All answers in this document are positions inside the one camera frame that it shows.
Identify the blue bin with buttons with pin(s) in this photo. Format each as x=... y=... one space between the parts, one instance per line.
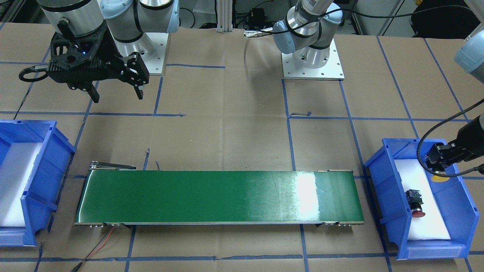
x=458 y=210

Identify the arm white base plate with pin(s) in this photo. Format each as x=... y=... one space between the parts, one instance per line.
x=313 y=64
x=152 y=47

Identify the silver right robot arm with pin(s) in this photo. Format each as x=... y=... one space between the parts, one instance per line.
x=127 y=20

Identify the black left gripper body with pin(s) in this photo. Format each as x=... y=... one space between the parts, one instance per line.
x=470 y=138

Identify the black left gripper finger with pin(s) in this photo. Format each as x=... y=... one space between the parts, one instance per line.
x=436 y=158

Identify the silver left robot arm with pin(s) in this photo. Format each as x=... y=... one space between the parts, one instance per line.
x=310 y=25

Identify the green conveyor belt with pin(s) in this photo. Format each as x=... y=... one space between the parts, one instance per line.
x=135 y=197

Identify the blue empty bin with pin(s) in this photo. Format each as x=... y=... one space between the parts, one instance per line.
x=39 y=199

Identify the black electronics box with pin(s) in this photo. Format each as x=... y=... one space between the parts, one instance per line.
x=256 y=19

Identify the aluminium frame post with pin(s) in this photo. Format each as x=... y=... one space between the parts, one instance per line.
x=224 y=15

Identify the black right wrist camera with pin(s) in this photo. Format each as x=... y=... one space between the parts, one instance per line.
x=83 y=69

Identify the yellow push button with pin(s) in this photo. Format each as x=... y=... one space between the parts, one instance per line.
x=438 y=177

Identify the red push button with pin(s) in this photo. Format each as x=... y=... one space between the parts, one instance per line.
x=414 y=199

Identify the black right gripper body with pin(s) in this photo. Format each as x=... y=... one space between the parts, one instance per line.
x=107 y=53

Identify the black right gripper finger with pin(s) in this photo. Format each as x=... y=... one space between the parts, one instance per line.
x=87 y=87
x=135 y=73

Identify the white foam pad target bin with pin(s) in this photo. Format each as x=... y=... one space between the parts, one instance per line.
x=15 y=171

